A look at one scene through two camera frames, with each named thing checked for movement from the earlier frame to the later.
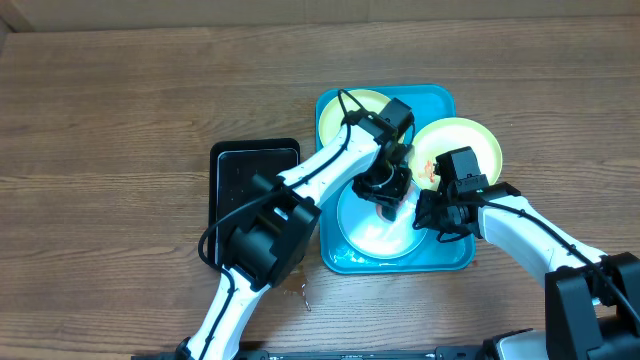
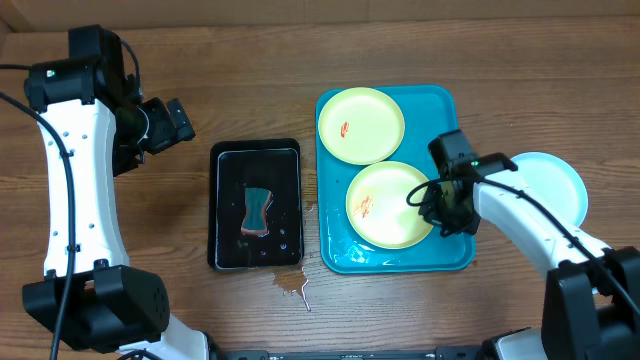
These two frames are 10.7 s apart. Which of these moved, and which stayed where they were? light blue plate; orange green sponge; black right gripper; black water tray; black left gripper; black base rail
Moved: black left gripper; light blue plate; orange green sponge
Stayed: black water tray; black right gripper; black base rail
